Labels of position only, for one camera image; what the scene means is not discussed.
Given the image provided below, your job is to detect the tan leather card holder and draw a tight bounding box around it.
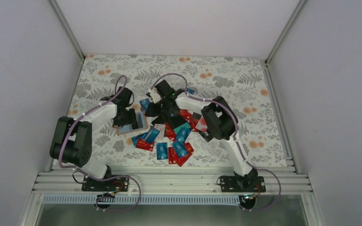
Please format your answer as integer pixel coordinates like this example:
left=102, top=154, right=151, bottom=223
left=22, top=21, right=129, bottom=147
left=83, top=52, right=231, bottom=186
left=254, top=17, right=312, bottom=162
left=115, top=112, right=148, bottom=135

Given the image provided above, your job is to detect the teal striped card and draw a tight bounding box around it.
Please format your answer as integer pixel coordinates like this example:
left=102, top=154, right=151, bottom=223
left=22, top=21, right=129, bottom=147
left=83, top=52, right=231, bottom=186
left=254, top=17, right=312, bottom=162
left=173, top=122, right=191, bottom=134

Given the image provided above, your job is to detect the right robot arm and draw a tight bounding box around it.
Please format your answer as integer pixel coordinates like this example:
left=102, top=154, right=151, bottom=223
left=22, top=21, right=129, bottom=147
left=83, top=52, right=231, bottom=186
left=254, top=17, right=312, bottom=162
left=145, top=80, right=258, bottom=192

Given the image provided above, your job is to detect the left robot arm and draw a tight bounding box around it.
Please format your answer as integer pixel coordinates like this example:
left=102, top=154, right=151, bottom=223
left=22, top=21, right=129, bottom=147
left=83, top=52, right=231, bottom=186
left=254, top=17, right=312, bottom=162
left=49, top=87, right=138, bottom=191

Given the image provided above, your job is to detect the white floral card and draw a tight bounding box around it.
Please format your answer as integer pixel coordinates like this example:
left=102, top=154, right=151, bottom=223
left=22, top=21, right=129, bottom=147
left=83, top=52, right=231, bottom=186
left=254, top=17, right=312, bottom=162
left=154, top=124, right=165, bottom=140

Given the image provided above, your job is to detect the blue card far left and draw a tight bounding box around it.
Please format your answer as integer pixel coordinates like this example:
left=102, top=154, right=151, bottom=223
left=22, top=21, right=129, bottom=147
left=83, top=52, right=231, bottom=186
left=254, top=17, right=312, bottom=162
left=140, top=98, right=151, bottom=111

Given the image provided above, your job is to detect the blue card lower left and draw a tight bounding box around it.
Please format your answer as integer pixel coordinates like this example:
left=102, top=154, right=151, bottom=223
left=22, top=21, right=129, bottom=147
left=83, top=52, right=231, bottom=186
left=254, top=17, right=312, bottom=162
left=132, top=126, right=160, bottom=147

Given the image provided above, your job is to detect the blue card top right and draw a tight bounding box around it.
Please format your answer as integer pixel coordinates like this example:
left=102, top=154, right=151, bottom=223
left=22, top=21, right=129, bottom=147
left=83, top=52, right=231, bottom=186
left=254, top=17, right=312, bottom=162
left=186, top=88, right=195, bottom=95

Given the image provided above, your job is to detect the red card bottom left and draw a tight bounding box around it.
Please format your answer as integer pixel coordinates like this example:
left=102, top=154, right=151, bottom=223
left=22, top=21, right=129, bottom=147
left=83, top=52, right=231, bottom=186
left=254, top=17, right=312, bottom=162
left=136, top=138, right=155, bottom=151

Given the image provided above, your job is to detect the red card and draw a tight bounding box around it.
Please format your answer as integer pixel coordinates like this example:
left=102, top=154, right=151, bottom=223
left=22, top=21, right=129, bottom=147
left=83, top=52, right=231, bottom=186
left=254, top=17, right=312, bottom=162
left=168, top=142, right=194, bottom=167
left=136, top=138, right=155, bottom=151

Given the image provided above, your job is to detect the blue logo card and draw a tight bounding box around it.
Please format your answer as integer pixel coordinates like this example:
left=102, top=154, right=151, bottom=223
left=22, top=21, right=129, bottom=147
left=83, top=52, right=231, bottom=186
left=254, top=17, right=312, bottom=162
left=172, top=141, right=189, bottom=158

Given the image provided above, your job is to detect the red card bottom centre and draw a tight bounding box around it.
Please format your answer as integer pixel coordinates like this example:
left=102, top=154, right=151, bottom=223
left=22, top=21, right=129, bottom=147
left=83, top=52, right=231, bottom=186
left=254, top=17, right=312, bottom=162
left=168, top=142, right=194, bottom=167

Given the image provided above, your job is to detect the floral patterned table mat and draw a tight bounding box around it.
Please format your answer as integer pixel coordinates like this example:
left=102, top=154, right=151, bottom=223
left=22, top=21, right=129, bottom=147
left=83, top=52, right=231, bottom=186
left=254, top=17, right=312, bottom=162
left=52, top=54, right=288, bottom=168

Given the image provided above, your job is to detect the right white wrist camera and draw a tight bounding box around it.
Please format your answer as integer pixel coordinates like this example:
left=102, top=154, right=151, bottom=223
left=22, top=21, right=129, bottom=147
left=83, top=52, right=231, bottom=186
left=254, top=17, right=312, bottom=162
left=148, top=88, right=162, bottom=104

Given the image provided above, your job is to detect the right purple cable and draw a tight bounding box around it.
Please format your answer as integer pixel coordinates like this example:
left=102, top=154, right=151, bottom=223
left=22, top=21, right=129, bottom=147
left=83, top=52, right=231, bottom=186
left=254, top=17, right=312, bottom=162
left=151, top=73, right=282, bottom=213

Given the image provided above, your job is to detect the purple cable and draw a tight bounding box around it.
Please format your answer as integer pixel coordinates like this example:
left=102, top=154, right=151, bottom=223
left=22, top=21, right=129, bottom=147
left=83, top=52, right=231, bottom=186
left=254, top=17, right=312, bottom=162
left=151, top=73, right=282, bottom=213
left=58, top=74, right=141, bottom=213

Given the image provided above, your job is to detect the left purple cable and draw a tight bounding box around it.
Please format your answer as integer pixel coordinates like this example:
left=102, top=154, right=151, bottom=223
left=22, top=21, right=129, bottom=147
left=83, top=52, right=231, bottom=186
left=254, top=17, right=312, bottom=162
left=58, top=74, right=141, bottom=213

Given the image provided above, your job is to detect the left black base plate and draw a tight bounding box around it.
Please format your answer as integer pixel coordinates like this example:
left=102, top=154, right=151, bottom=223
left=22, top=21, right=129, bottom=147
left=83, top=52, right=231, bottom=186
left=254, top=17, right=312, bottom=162
left=82, top=177, right=129, bottom=192

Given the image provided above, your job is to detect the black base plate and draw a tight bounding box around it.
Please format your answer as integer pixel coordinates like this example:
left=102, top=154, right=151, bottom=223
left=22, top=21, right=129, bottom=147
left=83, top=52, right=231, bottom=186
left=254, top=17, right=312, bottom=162
left=82, top=177, right=129, bottom=192
left=216, top=175, right=266, bottom=193

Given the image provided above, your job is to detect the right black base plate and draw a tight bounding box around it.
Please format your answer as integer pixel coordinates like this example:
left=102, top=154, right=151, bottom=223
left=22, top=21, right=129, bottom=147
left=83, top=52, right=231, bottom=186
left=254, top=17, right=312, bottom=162
left=216, top=175, right=266, bottom=193

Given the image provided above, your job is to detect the aluminium rail frame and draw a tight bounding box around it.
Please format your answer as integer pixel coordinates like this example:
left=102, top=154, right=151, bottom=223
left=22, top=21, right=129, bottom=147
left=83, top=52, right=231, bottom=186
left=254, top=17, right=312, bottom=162
left=32, top=165, right=313, bottom=195

